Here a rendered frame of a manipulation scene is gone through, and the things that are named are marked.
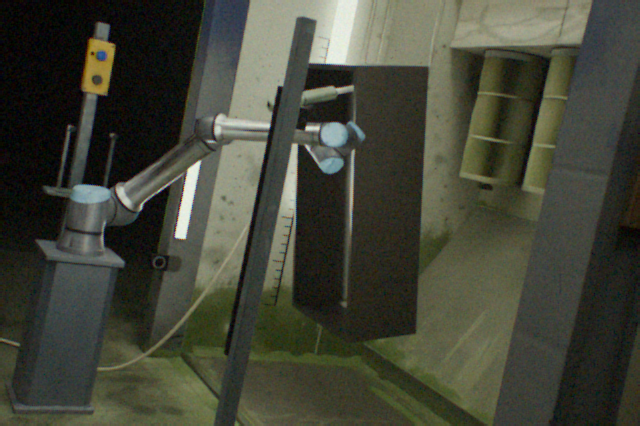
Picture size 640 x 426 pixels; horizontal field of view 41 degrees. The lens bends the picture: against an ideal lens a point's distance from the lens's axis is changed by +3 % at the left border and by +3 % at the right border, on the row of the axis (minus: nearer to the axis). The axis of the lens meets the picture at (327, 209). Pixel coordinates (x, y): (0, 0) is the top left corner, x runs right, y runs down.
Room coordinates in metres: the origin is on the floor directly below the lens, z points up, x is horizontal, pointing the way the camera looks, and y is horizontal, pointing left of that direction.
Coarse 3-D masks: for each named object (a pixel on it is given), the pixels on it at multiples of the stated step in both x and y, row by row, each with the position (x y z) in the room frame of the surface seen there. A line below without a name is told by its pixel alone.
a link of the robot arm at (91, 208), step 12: (72, 192) 3.46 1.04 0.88; (84, 192) 3.43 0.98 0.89; (96, 192) 3.44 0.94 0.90; (108, 192) 3.49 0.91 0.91; (72, 204) 3.44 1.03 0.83; (84, 204) 3.42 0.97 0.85; (96, 204) 3.44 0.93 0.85; (108, 204) 3.51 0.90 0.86; (72, 216) 3.43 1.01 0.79; (84, 216) 3.42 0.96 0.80; (96, 216) 3.45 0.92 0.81; (108, 216) 3.51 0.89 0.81; (84, 228) 3.43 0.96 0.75; (96, 228) 3.45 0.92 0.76
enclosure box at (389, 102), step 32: (320, 64) 3.79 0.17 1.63; (352, 64) 3.73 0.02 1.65; (352, 96) 4.17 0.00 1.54; (384, 96) 3.56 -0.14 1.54; (416, 96) 3.64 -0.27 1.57; (384, 128) 3.58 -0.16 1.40; (416, 128) 3.65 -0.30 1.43; (352, 160) 3.54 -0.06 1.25; (384, 160) 3.60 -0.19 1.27; (416, 160) 3.67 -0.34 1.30; (320, 192) 4.15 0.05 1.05; (352, 192) 3.55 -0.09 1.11; (384, 192) 3.61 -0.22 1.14; (416, 192) 3.69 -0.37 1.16; (320, 224) 4.16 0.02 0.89; (352, 224) 3.56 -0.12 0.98; (384, 224) 3.63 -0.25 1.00; (416, 224) 3.71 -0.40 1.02; (320, 256) 4.18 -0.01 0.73; (352, 256) 3.57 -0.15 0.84; (384, 256) 3.65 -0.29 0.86; (416, 256) 3.73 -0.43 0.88; (320, 288) 4.20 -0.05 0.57; (352, 288) 3.59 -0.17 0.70; (384, 288) 3.67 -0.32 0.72; (416, 288) 3.75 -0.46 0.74; (320, 320) 3.85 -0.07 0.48; (352, 320) 3.61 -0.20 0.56; (384, 320) 3.69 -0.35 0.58
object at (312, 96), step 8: (320, 88) 3.54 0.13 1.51; (328, 88) 3.56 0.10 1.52; (336, 88) 3.58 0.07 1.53; (344, 88) 3.59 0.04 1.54; (352, 88) 3.60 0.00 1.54; (304, 96) 3.50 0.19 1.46; (312, 96) 3.50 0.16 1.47; (320, 96) 3.52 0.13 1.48; (328, 96) 3.54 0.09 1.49; (336, 96) 3.57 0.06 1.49; (272, 104) 3.42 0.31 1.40
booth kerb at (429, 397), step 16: (368, 352) 4.86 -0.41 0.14; (384, 368) 4.68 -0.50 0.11; (400, 368) 4.55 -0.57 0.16; (400, 384) 4.51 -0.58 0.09; (416, 384) 4.39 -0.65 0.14; (416, 400) 4.36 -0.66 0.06; (432, 400) 4.25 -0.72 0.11; (448, 400) 4.14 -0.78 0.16; (448, 416) 4.11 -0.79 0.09; (464, 416) 4.01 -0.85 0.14
